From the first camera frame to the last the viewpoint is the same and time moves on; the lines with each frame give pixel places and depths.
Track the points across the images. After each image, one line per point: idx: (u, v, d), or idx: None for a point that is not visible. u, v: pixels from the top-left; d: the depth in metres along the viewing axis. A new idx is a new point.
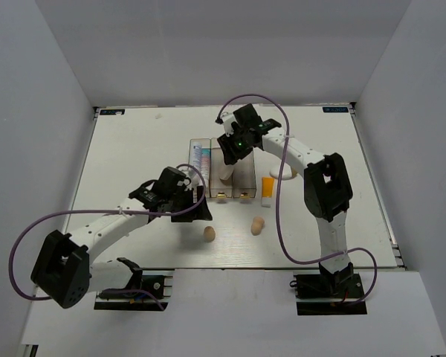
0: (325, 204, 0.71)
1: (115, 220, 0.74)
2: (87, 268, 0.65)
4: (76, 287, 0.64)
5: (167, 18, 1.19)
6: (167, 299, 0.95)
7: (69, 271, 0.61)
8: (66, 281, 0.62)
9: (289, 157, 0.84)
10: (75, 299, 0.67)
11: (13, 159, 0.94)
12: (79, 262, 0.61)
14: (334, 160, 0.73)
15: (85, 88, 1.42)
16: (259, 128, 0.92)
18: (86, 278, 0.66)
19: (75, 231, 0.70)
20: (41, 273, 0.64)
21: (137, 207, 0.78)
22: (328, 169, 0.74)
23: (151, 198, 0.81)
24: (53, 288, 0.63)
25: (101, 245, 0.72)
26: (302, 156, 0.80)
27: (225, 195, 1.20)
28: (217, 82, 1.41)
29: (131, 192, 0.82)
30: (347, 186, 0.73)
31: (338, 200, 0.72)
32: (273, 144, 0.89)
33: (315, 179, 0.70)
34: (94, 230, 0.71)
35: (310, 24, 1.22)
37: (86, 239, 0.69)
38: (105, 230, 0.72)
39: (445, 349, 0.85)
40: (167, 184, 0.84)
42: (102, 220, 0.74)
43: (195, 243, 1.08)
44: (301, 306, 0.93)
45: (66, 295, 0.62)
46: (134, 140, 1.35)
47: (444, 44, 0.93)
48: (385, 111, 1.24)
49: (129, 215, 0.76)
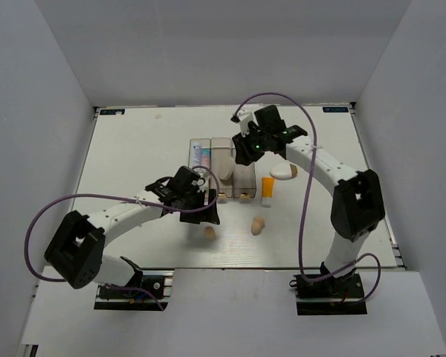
0: (356, 225, 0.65)
1: (131, 208, 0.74)
2: (101, 251, 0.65)
4: (88, 268, 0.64)
5: (167, 18, 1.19)
6: (167, 298, 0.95)
7: (83, 250, 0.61)
8: (79, 260, 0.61)
9: (317, 171, 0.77)
10: (85, 282, 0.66)
11: (13, 160, 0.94)
12: (96, 241, 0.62)
14: (368, 176, 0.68)
15: (85, 87, 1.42)
16: (283, 134, 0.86)
18: (98, 262, 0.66)
19: (94, 214, 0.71)
20: (55, 251, 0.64)
21: (152, 198, 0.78)
22: (359, 187, 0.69)
23: (166, 193, 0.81)
24: (66, 266, 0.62)
25: (115, 232, 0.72)
26: (333, 171, 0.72)
27: (225, 195, 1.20)
28: (217, 82, 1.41)
29: (148, 185, 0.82)
30: (380, 207, 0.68)
31: (369, 221, 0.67)
32: (298, 155, 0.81)
33: (347, 197, 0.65)
34: (111, 215, 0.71)
35: (311, 24, 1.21)
37: (102, 222, 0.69)
38: (122, 217, 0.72)
39: (445, 349, 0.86)
40: (183, 181, 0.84)
42: (120, 206, 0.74)
43: (195, 243, 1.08)
44: (301, 306, 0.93)
45: (78, 274, 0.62)
46: (134, 140, 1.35)
47: (444, 44, 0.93)
48: (385, 111, 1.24)
49: (145, 207, 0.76)
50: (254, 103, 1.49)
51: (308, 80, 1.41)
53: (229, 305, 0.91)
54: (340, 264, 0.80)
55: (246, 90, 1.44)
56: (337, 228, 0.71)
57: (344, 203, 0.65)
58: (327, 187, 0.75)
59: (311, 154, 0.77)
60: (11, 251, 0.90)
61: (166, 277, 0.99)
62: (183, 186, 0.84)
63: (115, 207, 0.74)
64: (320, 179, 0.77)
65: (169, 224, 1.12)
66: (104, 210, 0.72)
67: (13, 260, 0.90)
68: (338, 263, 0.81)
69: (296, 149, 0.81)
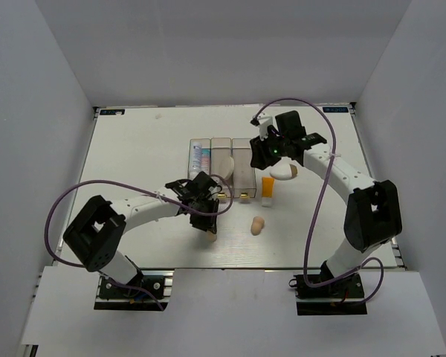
0: (369, 236, 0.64)
1: (152, 201, 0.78)
2: (118, 238, 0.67)
4: (103, 253, 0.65)
5: (167, 18, 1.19)
6: (167, 299, 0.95)
7: (103, 233, 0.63)
8: (98, 242, 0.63)
9: (333, 178, 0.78)
10: (98, 265, 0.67)
11: (13, 160, 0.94)
12: (116, 227, 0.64)
14: (385, 187, 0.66)
15: (85, 88, 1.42)
16: (302, 141, 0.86)
18: (114, 248, 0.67)
19: (115, 201, 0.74)
20: (75, 230, 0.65)
21: (171, 196, 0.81)
22: (376, 197, 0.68)
23: (184, 192, 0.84)
24: (83, 248, 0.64)
25: (134, 222, 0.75)
26: (349, 179, 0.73)
27: (225, 195, 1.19)
28: (217, 82, 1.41)
29: (169, 182, 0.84)
30: (396, 220, 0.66)
31: (384, 233, 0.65)
32: (315, 161, 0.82)
33: (362, 207, 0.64)
34: (132, 205, 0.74)
35: (311, 24, 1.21)
37: (125, 210, 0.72)
38: (142, 208, 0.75)
39: (445, 349, 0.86)
40: (201, 184, 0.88)
42: (141, 198, 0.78)
43: (196, 242, 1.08)
44: (300, 306, 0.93)
45: (94, 258, 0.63)
46: (135, 141, 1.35)
47: (445, 44, 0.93)
48: (385, 111, 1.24)
49: (164, 202, 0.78)
50: (254, 103, 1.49)
51: (308, 80, 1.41)
53: (229, 305, 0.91)
54: (346, 268, 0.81)
55: (246, 90, 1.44)
56: (351, 240, 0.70)
57: (359, 213, 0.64)
58: (343, 195, 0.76)
59: (329, 160, 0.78)
60: (11, 251, 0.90)
61: (167, 277, 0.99)
62: (203, 188, 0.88)
63: (137, 197, 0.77)
64: (336, 187, 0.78)
65: (169, 224, 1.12)
66: (126, 199, 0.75)
67: (13, 260, 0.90)
68: (343, 268, 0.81)
69: (314, 155, 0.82)
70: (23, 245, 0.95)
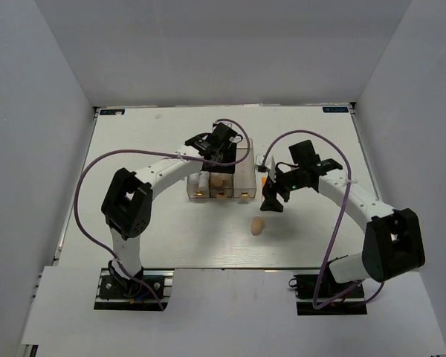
0: (389, 268, 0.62)
1: (174, 163, 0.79)
2: (150, 204, 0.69)
4: (140, 219, 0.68)
5: (167, 18, 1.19)
6: (167, 299, 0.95)
7: (135, 200, 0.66)
8: (132, 210, 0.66)
9: (349, 205, 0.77)
10: (139, 232, 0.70)
11: (13, 160, 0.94)
12: (146, 193, 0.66)
14: (406, 216, 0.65)
15: (85, 87, 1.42)
16: (317, 166, 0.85)
18: (149, 214, 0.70)
19: (140, 171, 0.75)
20: (111, 202, 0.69)
21: (192, 155, 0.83)
22: (395, 225, 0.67)
23: (205, 145, 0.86)
24: (121, 218, 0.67)
25: (160, 187, 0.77)
26: (366, 207, 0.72)
27: (225, 195, 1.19)
28: (217, 82, 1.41)
29: (187, 140, 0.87)
30: (418, 251, 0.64)
31: (406, 265, 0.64)
32: (330, 187, 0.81)
33: (380, 236, 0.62)
34: (156, 171, 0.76)
35: (311, 24, 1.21)
37: (149, 176, 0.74)
38: (165, 172, 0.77)
39: (445, 348, 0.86)
40: (221, 137, 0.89)
42: (163, 163, 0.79)
43: (196, 242, 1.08)
44: (300, 306, 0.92)
45: (132, 224, 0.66)
46: (135, 141, 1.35)
47: (445, 44, 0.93)
48: (385, 111, 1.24)
49: (186, 161, 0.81)
50: (254, 102, 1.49)
51: (308, 80, 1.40)
53: (229, 305, 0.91)
54: (348, 277, 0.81)
55: (246, 90, 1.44)
56: (370, 271, 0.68)
57: (377, 242, 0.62)
58: (359, 222, 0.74)
59: (346, 187, 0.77)
60: (12, 251, 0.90)
61: (167, 277, 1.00)
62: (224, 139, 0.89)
63: (159, 163, 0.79)
64: (353, 213, 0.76)
65: (169, 224, 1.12)
66: (149, 167, 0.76)
67: (13, 259, 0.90)
68: (346, 276, 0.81)
69: (330, 181, 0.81)
70: (24, 245, 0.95)
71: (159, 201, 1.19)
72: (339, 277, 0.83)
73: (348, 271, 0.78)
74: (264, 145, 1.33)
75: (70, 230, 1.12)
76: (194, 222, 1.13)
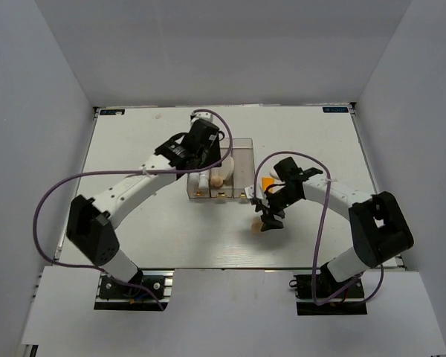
0: (380, 251, 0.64)
1: (137, 183, 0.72)
2: (112, 232, 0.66)
4: (105, 247, 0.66)
5: (167, 18, 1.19)
6: (167, 299, 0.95)
7: (94, 233, 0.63)
8: (94, 242, 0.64)
9: (332, 200, 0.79)
10: (108, 256, 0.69)
11: (13, 160, 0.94)
12: (103, 224, 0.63)
14: (385, 199, 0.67)
15: (85, 88, 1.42)
16: (299, 175, 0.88)
18: (115, 239, 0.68)
19: (99, 195, 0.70)
20: (73, 233, 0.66)
21: (162, 166, 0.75)
22: (378, 210, 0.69)
23: (178, 153, 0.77)
24: (84, 248, 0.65)
25: (125, 208, 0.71)
26: (347, 197, 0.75)
27: (225, 195, 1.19)
28: (217, 82, 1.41)
29: (157, 149, 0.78)
30: (406, 231, 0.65)
31: (397, 248, 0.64)
32: (314, 190, 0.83)
33: (363, 220, 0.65)
34: (117, 194, 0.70)
35: (311, 24, 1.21)
37: (109, 203, 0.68)
38: (128, 194, 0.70)
39: (444, 349, 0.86)
40: (198, 137, 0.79)
42: (126, 181, 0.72)
43: (196, 242, 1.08)
44: (300, 306, 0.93)
45: (97, 255, 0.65)
46: (136, 141, 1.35)
47: (445, 44, 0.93)
48: (385, 111, 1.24)
49: (153, 176, 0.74)
50: (253, 102, 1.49)
51: (308, 80, 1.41)
53: (229, 306, 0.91)
54: (347, 276, 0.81)
55: (246, 90, 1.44)
56: (364, 259, 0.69)
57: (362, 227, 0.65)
58: (344, 213, 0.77)
59: (326, 186, 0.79)
60: (12, 251, 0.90)
61: (167, 276, 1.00)
62: (201, 140, 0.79)
63: (122, 183, 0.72)
64: (336, 206, 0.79)
65: (169, 224, 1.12)
66: (110, 190, 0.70)
67: (13, 259, 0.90)
68: (346, 275, 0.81)
69: (313, 183, 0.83)
70: (24, 244, 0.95)
71: (158, 202, 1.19)
72: (338, 277, 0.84)
73: (348, 268, 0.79)
74: (264, 145, 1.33)
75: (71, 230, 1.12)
76: (194, 223, 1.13)
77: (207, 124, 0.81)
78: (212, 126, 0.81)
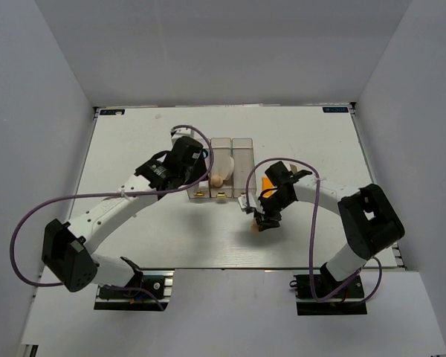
0: (372, 242, 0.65)
1: (115, 205, 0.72)
2: (89, 259, 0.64)
4: (81, 273, 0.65)
5: (167, 18, 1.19)
6: (167, 299, 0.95)
7: (68, 262, 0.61)
8: (68, 269, 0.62)
9: (322, 197, 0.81)
10: (84, 282, 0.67)
11: (13, 159, 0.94)
12: (77, 253, 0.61)
14: (373, 192, 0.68)
15: (85, 88, 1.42)
16: (289, 178, 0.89)
18: (92, 265, 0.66)
19: (76, 219, 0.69)
20: (48, 258, 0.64)
21: (140, 187, 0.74)
22: (367, 203, 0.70)
23: (160, 173, 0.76)
24: (59, 273, 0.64)
25: (102, 233, 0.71)
26: (337, 193, 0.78)
27: (225, 195, 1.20)
28: (217, 82, 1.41)
29: (137, 168, 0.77)
30: (396, 221, 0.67)
31: (389, 237, 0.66)
32: (304, 190, 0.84)
33: (354, 213, 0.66)
34: (94, 219, 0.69)
35: (311, 24, 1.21)
37: (85, 227, 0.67)
38: (105, 218, 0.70)
39: (445, 349, 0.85)
40: (181, 155, 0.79)
42: (104, 204, 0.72)
43: (195, 242, 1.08)
44: (300, 305, 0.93)
45: (72, 280, 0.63)
46: (135, 141, 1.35)
47: (444, 44, 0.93)
48: (384, 111, 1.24)
49: (132, 198, 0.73)
50: (253, 102, 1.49)
51: (307, 80, 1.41)
53: (228, 305, 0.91)
54: (347, 273, 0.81)
55: (246, 90, 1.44)
56: (357, 252, 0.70)
57: (353, 219, 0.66)
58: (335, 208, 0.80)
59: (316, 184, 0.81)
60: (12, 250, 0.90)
61: (167, 276, 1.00)
62: (183, 159, 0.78)
63: (99, 205, 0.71)
64: (327, 203, 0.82)
65: (169, 225, 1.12)
66: (87, 213, 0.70)
67: (13, 259, 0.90)
68: (345, 273, 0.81)
69: (302, 184, 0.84)
70: (24, 245, 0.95)
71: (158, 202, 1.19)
72: (338, 277, 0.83)
73: (347, 268, 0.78)
74: (264, 145, 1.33)
75: None
76: (193, 223, 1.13)
77: (190, 142, 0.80)
78: (195, 144, 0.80)
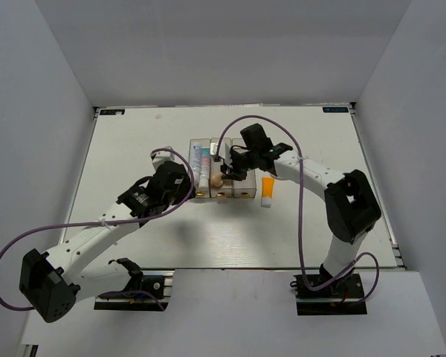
0: (355, 226, 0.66)
1: (97, 233, 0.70)
2: (67, 289, 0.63)
4: (58, 305, 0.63)
5: (167, 18, 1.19)
6: (167, 299, 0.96)
7: (44, 292, 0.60)
8: (44, 300, 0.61)
9: (307, 180, 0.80)
10: (62, 312, 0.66)
11: (13, 159, 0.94)
12: (55, 284, 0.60)
14: (357, 178, 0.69)
15: (85, 88, 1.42)
16: (270, 152, 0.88)
18: (70, 296, 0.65)
19: (53, 250, 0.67)
20: (24, 288, 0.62)
21: (123, 216, 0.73)
22: (350, 188, 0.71)
23: (142, 201, 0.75)
24: (36, 304, 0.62)
25: (84, 262, 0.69)
26: (321, 177, 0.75)
27: (225, 195, 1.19)
28: (217, 82, 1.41)
29: (120, 195, 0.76)
30: (374, 205, 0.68)
31: (366, 222, 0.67)
32: (286, 168, 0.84)
33: (338, 199, 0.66)
34: (73, 249, 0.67)
35: (311, 23, 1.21)
37: (64, 259, 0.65)
38: (85, 248, 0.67)
39: (445, 349, 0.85)
40: (163, 182, 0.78)
42: (82, 233, 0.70)
43: (195, 242, 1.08)
44: (300, 306, 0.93)
45: (49, 312, 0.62)
46: (135, 141, 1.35)
47: (444, 44, 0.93)
48: (384, 111, 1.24)
49: (113, 226, 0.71)
50: (253, 102, 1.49)
51: (307, 81, 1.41)
53: (229, 305, 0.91)
54: (341, 265, 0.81)
55: (246, 90, 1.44)
56: (339, 236, 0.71)
57: (338, 205, 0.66)
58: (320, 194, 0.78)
59: (299, 165, 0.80)
60: (12, 250, 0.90)
61: (166, 276, 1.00)
62: (166, 187, 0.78)
63: (79, 234, 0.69)
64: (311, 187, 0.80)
65: (168, 224, 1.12)
66: (66, 244, 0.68)
67: (13, 259, 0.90)
68: (341, 265, 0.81)
69: (285, 163, 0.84)
70: (24, 245, 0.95)
71: None
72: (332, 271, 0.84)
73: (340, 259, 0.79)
74: None
75: (71, 230, 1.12)
76: (193, 223, 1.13)
77: (172, 169, 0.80)
78: (177, 170, 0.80)
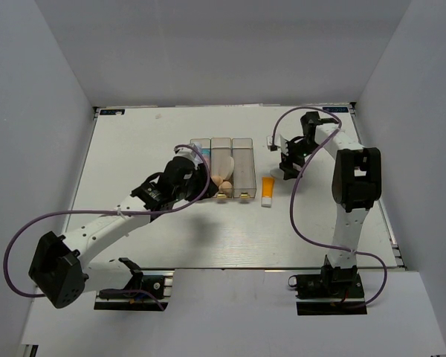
0: (347, 189, 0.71)
1: (112, 222, 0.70)
2: (79, 273, 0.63)
4: (69, 289, 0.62)
5: (167, 18, 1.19)
6: (167, 299, 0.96)
7: (59, 275, 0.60)
8: (58, 282, 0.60)
9: (332, 144, 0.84)
10: (70, 298, 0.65)
11: (13, 159, 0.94)
12: (70, 266, 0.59)
14: (372, 154, 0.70)
15: (85, 87, 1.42)
16: (315, 120, 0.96)
18: (81, 281, 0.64)
19: (70, 233, 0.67)
20: (36, 270, 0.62)
21: (137, 207, 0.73)
22: (364, 163, 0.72)
23: (154, 196, 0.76)
24: (48, 287, 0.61)
25: (96, 249, 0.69)
26: (344, 143, 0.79)
27: (225, 195, 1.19)
28: (217, 81, 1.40)
29: (133, 190, 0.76)
30: (377, 184, 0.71)
31: (363, 194, 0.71)
32: (322, 134, 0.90)
33: (345, 163, 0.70)
34: (89, 233, 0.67)
35: (310, 24, 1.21)
37: (79, 242, 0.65)
38: (100, 234, 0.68)
39: (445, 348, 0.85)
40: (172, 178, 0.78)
42: (99, 220, 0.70)
43: (196, 242, 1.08)
44: (300, 306, 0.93)
45: (60, 296, 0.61)
46: (135, 141, 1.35)
47: (444, 44, 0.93)
48: (384, 111, 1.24)
49: (128, 217, 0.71)
50: (254, 103, 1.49)
51: (307, 81, 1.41)
53: (229, 305, 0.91)
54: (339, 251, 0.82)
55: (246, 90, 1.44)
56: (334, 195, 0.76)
57: (342, 167, 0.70)
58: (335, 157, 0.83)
59: (333, 131, 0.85)
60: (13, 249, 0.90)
61: (166, 276, 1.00)
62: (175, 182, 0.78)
63: (97, 221, 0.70)
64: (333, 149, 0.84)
65: (169, 224, 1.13)
66: (82, 227, 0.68)
67: (13, 258, 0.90)
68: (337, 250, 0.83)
69: (322, 128, 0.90)
70: (24, 244, 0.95)
71: None
72: (342, 265, 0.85)
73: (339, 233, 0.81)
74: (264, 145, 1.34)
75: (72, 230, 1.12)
76: (194, 223, 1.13)
77: (181, 165, 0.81)
78: (186, 166, 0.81)
